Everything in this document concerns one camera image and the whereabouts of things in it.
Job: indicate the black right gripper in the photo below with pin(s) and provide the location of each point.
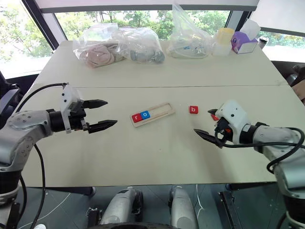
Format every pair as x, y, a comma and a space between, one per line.
221, 125

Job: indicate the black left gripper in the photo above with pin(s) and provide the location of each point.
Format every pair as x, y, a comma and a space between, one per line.
77, 117

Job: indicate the red letter tile b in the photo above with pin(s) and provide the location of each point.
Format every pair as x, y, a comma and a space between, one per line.
194, 109

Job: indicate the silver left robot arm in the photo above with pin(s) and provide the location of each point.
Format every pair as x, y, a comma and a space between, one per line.
26, 126

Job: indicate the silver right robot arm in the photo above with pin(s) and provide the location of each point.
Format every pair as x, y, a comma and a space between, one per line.
283, 143

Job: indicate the red letter tile r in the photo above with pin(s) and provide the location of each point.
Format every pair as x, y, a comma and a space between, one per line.
136, 117

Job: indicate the blue letter tile o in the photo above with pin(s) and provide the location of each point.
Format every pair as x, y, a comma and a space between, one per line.
145, 115

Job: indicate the wooden letter tray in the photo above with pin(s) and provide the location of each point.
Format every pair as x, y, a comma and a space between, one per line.
159, 111

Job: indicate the silver robot leg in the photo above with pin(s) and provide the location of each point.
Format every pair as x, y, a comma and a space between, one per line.
181, 207
119, 207

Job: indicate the plastic bag with pink cloth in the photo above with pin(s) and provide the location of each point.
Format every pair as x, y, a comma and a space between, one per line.
100, 52

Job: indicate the plastic bag with grey items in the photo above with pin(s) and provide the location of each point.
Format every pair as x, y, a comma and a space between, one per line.
143, 47

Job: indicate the yellow-lidded plastic container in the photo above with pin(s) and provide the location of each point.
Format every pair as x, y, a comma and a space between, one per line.
222, 40

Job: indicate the purple tissue box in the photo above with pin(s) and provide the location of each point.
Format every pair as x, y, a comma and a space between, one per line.
245, 44

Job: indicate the plastic bag with white items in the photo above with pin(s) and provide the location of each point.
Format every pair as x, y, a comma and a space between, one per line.
186, 38

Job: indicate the black office chair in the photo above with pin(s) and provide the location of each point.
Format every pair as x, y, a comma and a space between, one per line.
9, 95

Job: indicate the bystander beside table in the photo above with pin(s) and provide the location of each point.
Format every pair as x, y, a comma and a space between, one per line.
299, 90

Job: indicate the dark cup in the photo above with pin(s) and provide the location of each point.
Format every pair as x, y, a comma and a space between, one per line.
262, 43

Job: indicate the black window pillar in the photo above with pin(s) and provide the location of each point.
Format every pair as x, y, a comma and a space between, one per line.
40, 26

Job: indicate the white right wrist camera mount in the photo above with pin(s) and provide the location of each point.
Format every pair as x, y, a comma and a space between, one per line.
234, 117

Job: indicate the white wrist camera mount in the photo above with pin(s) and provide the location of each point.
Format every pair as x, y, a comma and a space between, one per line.
234, 117
69, 95

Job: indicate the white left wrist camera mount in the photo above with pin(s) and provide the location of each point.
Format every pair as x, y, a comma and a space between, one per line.
69, 95

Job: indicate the black table frame bar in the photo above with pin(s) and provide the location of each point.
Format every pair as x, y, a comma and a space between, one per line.
238, 195

